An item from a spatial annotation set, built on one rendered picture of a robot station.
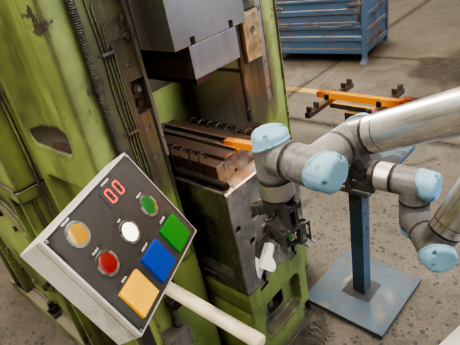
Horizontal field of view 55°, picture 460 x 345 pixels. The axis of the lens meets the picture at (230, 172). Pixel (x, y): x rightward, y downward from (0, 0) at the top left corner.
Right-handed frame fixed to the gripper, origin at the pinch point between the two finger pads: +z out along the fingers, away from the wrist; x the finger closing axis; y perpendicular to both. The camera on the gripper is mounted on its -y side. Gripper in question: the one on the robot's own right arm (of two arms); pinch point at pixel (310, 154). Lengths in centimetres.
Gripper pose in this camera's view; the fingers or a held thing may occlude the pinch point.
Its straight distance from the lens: 128.9
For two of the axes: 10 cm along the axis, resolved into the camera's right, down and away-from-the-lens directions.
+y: 2.1, 8.4, 5.0
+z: -7.4, -2.0, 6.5
